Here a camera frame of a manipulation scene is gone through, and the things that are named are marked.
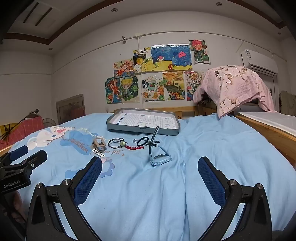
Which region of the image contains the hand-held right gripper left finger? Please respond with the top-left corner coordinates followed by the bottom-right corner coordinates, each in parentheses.
top-left (25, 157), bottom-right (102, 241)

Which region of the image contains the grey shallow tray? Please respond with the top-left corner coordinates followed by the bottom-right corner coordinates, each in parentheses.
top-left (106, 108), bottom-right (180, 136)

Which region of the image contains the red plaid cloth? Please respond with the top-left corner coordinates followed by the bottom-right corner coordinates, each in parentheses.
top-left (0, 115), bottom-right (45, 151)

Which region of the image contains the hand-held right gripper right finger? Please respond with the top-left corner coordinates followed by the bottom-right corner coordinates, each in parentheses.
top-left (197, 157), bottom-right (273, 241)

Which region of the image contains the cluster of wall drawings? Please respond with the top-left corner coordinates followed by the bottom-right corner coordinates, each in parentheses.
top-left (105, 39), bottom-right (212, 105)

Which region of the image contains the white air conditioner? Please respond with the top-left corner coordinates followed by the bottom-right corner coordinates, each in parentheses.
top-left (241, 49), bottom-right (278, 75)

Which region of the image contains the beige hair clip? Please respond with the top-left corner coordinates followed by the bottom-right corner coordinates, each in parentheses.
top-left (92, 138), bottom-right (107, 150)

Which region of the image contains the pink floral blanket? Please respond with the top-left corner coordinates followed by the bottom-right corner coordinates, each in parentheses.
top-left (193, 65), bottom-right (278, 119)

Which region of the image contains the olive green garment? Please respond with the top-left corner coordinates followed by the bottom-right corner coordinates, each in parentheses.
top-left (278, 90), bottom-right (296, 115)

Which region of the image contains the ceiling air vent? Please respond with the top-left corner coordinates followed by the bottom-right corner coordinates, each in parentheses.
top-left (22, 2), bottom-right (54, 26)

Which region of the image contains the light blue wristwatch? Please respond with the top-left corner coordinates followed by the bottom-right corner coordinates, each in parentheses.
top-left (149, 126), bottom-right (172, 168)

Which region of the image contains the person's left hand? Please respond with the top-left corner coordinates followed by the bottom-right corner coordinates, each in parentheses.
top-left (11, 192), bottom-right (27, 222)

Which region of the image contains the plain black hair tie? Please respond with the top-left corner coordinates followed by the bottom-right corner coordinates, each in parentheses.
top-left (137, 136), bottom-right (152, 148)

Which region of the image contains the black hair tie with bead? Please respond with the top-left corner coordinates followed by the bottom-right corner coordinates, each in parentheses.
top-left (108, 138), bottom-right (128, 149)

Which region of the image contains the brown wall hatch door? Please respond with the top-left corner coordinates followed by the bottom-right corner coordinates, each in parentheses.
top-left (56, 94), bottom-right (86, 125)

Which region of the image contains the white wall conduit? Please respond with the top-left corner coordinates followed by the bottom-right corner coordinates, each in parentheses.
top-left (121, 32), bottom-right (234, 47)

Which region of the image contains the light blue printed bed sheet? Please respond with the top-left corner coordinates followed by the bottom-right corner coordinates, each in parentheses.
top-left (5, 112), bottom-right (294, 241)

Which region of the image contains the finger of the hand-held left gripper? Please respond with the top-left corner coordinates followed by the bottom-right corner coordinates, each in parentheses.
top-left (9, 146), bottom-right (29, 161)
top-left (14, 150), bottom-right (48, 174)

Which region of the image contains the black thin stand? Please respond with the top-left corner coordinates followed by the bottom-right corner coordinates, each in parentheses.
top-left (0, 108), bottom-right (40, 142)

